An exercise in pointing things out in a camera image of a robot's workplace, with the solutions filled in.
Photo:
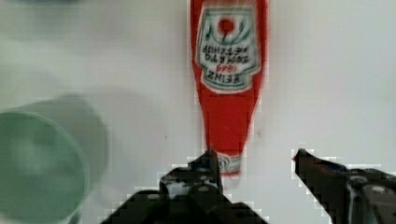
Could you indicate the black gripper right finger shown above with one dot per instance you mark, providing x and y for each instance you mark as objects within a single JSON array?
[{"x": 349, "y": 196}]

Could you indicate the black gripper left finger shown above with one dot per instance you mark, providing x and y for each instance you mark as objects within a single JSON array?
[{"x": 186, "y": 195}]

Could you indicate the red ketchup bottle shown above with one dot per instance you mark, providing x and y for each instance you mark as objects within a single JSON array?
[{"x": 229, "y": 40}]

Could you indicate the green mug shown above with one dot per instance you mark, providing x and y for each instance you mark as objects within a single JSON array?
[{"x": 53, "y": 154}]

